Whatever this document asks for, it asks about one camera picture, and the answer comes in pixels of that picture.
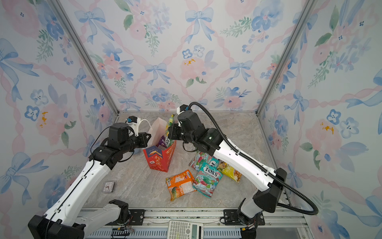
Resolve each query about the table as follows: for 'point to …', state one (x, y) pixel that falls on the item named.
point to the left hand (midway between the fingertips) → (151, 133)
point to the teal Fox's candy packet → (207, 179)
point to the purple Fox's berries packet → (162, 143)
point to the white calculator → (185, 229)
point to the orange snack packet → (180, 184)
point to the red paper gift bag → (158, 159)
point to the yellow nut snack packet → (230, 171)
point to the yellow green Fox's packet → (169, 143)
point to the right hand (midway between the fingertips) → (167, 127)
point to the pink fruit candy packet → (199, 160)
